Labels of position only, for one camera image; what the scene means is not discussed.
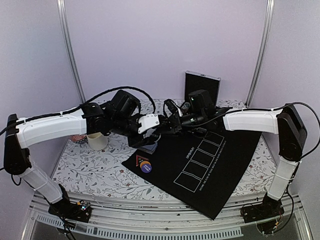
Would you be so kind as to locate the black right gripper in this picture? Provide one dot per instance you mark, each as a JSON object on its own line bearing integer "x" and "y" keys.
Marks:
{"x": 175, "y": 129}

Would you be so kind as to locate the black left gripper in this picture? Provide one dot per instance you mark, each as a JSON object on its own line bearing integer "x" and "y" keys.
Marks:
{"x": 140, "y": 141}

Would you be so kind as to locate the blue playing card deck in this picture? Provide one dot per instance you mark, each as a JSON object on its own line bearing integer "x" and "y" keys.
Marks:
{"x": 150, "y": 149}

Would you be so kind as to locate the purple small blind button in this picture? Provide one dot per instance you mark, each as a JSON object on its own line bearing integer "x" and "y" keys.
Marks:
{"x": 146, "y": 168}

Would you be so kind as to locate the orange big blind button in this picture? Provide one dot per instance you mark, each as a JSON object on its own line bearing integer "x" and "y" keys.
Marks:
{"x": 145, "y": 163}

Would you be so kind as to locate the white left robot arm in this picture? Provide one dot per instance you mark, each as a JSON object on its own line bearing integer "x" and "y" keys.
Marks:
{"x": 21, "y": 133}

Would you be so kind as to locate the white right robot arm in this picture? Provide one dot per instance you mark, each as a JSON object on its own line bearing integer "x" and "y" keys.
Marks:
{"x": 283, "y": 121}

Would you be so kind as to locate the triangular all in button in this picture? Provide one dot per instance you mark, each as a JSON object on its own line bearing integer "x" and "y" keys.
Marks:
{"x": 140, "y": 160}

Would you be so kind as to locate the cream cylindrical cup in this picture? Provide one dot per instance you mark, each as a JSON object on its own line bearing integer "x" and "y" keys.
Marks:
{"x": 97, "y": 141}

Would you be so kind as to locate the aluminium poker chip case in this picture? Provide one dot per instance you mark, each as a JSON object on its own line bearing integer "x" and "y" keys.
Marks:
{"x": 197, "y": 81}

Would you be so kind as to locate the black poker table mat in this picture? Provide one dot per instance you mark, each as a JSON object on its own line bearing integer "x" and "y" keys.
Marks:
{"x": 202, "y": 172}

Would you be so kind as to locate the red patterned small bowl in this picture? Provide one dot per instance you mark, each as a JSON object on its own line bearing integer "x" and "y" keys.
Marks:
{"x": 78, "y": 139}

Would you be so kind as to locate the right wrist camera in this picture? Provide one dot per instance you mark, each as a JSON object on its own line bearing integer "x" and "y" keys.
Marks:
{"x": 172, "y": 107}

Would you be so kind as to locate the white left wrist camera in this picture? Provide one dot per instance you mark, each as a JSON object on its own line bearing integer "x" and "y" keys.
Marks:
{"x": 147, "y": 122}

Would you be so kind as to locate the front aluminium rail base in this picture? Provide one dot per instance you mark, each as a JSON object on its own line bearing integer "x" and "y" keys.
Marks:
{"x": 137, "y": 219}

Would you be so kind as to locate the right aluminium frame post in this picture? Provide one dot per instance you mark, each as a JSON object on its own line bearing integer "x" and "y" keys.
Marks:
{"x": 268, "y": 18}

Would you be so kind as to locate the aluminium frame post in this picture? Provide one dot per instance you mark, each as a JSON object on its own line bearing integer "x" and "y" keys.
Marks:
{"x": 268, "y": 18}
{"x": 69, "y": 49}

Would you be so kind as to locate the left aluminium frame post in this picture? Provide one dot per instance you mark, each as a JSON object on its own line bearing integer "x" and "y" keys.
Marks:
{"x": 69, "y": 49}

